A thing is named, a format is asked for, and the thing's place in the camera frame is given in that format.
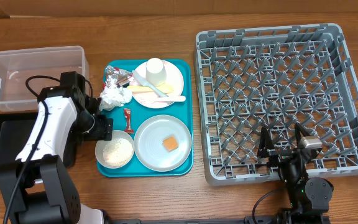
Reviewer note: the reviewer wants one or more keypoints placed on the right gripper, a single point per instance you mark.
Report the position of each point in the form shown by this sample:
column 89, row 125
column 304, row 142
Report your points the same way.
column 265, row 148

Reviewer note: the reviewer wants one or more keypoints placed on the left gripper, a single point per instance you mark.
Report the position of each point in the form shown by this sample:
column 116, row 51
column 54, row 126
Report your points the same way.
column 102, row 129

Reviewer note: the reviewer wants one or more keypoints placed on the small grey bowl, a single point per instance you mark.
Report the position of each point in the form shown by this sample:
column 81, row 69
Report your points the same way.
column 101, row 144

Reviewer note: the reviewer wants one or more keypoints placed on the white rice pile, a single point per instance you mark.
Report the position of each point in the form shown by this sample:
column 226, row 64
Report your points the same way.
column 118, row 152

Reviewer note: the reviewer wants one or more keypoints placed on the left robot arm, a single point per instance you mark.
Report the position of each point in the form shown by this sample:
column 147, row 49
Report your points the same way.
column 36, row 187

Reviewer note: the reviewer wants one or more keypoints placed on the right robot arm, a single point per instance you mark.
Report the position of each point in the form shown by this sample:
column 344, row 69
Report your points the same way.
column 309, row 196

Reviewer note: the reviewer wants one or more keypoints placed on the grey dishwasher rack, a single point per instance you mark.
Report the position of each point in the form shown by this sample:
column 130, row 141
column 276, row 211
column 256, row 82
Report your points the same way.
column 275, row 77

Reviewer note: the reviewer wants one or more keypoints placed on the red sauce packet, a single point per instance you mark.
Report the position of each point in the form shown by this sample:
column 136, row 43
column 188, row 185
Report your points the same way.
column 127, row 115

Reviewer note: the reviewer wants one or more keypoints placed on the crumpled white napkin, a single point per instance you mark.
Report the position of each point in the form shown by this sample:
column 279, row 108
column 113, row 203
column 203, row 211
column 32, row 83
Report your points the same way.
column 112, row 97

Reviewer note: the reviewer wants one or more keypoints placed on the grey round plate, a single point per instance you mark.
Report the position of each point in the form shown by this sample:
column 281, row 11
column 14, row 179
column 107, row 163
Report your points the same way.
column 148, row 143

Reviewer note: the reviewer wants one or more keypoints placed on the crumpled foil wrapper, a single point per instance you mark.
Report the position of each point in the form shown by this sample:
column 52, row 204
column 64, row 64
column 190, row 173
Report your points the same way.
column 117, row 77

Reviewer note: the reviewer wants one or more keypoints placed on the pink plastic fork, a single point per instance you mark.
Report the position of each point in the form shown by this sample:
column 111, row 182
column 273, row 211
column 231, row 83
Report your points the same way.
column 163, row 99

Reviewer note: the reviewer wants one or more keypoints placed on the teal serving tray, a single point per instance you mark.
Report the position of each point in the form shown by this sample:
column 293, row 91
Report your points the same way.
column 182, row 110

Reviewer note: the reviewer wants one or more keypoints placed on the light blue plastic knife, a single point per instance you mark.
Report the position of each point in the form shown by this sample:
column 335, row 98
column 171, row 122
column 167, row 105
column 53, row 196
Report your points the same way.
column 141, row 80

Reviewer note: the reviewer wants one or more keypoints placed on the orange food cube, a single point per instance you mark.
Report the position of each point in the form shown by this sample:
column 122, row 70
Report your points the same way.
column 170, row 143

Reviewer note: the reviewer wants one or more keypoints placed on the white plate with cutlery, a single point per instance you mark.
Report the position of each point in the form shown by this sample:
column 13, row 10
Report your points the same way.
column 175, row 78

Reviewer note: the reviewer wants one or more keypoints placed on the yellow plastic spoon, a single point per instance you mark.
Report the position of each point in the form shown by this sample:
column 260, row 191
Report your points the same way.
column 165, row 88

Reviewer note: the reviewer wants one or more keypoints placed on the white paper cup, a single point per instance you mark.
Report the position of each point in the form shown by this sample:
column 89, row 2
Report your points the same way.
column 155, row 72

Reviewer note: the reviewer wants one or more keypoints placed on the black plastic tray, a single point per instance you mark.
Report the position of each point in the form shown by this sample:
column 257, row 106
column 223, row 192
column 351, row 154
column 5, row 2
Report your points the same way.
column 15, row 129

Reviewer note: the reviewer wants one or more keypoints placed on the clear plastic bin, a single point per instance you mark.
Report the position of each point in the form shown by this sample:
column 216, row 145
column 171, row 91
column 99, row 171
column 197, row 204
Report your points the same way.
column 16, row 66

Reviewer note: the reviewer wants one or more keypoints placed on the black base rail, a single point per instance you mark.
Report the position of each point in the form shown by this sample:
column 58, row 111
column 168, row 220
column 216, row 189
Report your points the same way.
column 245, row 220

